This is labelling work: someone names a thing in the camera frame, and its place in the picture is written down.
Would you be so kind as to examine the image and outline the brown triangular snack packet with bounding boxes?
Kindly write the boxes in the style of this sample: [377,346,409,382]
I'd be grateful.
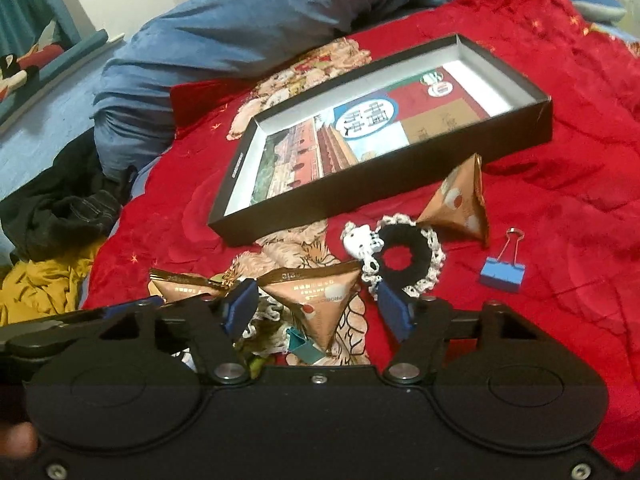
[416,154,490,250]
[261,266,360,358]
[149,268,236,307]

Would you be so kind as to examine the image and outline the blue binder clip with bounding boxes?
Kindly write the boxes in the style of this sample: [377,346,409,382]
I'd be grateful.
[480,228,529,290]

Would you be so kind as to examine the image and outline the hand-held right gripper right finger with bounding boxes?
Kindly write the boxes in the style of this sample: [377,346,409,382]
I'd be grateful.
[377,284,544,387]

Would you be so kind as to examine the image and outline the brown lace-trimmed scrunchie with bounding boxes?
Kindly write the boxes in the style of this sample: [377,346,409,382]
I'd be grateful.
[235,295,292,358]

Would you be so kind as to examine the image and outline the black cardboard box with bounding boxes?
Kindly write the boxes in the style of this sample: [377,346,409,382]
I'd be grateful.
[207,33,553,248]

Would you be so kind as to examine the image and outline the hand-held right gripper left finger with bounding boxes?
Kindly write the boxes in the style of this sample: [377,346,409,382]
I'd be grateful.
[97,277,261,387]

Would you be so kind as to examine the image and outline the yellow cloth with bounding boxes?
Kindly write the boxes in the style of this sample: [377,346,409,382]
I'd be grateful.
[0,255,97,327]

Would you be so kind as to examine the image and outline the black lace-trimmed scrunchie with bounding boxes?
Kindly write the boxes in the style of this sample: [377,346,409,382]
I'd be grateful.
[342,214,446,302]

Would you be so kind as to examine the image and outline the black cloth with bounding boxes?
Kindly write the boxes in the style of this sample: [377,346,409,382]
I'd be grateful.
[0,149,139,264]

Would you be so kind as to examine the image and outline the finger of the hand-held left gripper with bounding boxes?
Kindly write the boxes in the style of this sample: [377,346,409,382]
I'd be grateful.
[0,297,166,358]

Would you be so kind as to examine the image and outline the teal curtain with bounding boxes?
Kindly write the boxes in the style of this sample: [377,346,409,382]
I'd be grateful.
[0,0,84,57]

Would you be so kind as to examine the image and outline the printed paper sheet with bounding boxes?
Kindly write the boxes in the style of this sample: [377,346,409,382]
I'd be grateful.
[250,64,490,207]

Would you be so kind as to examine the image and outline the teal frame with cartoon print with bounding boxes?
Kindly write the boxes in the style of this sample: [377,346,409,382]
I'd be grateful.
[0,19,110,130]

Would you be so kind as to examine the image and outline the teal binder clip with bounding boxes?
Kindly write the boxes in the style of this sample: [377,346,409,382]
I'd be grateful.
[287,327,326,364]

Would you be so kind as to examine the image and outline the blue quilt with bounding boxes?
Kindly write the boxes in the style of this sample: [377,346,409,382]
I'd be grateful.
[92,0,481,173]

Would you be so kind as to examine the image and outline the light blue bed sheet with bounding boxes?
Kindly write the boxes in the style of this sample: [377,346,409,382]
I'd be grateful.
[0,67,108,201]

